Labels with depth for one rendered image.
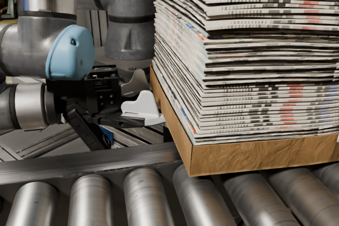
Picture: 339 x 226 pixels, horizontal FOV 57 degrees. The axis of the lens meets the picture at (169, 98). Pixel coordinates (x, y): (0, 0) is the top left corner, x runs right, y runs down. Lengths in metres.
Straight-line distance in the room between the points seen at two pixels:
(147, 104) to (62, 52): 0.16
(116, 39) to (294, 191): 0.53
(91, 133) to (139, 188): 0.20
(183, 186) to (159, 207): 0.05
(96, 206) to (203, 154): 0.13
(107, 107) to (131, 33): 0.28
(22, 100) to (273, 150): 0.37
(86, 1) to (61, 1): 0.36
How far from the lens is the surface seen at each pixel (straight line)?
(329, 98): 0.40
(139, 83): 0.59
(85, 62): 0.44
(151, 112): 0.50
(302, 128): 0.40
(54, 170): 0.43
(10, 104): 0.53
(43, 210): 0.39
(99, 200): 0.38
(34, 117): 0.53
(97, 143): 0.56
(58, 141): 1.62
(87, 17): 1.18
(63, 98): 0.53
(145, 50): 0.76
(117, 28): 0.77
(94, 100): 0.51
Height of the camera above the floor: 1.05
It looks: 25 degrees down
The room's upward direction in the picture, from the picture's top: straight up
